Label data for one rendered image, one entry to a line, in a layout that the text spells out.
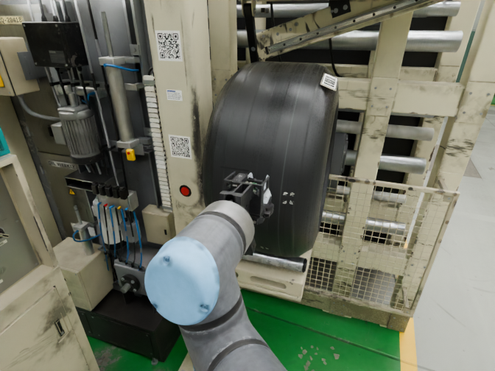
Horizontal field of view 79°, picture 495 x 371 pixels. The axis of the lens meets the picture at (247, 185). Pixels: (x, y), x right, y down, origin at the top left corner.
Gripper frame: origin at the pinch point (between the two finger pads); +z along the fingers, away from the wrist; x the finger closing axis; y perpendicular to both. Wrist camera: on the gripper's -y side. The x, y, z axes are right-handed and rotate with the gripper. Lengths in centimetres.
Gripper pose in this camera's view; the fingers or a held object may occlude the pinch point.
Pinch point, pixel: (261, 192)
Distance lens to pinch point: 67.3
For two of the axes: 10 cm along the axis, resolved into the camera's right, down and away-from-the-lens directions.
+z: 3.1, -3.4, 8.9
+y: 0.4, -9.3, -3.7
